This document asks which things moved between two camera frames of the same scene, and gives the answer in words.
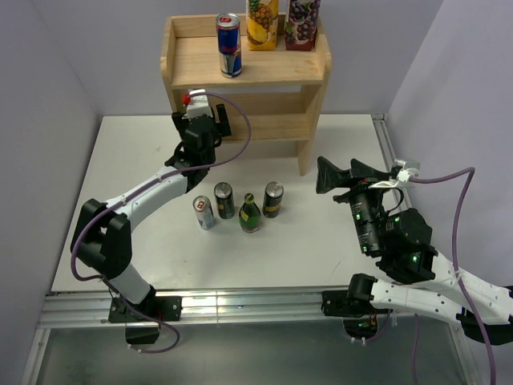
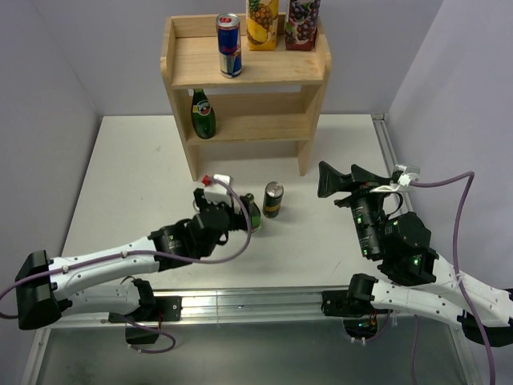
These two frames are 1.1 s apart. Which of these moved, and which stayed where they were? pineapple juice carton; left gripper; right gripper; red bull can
Moved: left gripper
Stayed: pineapple juice carton; right gripper; red bull can
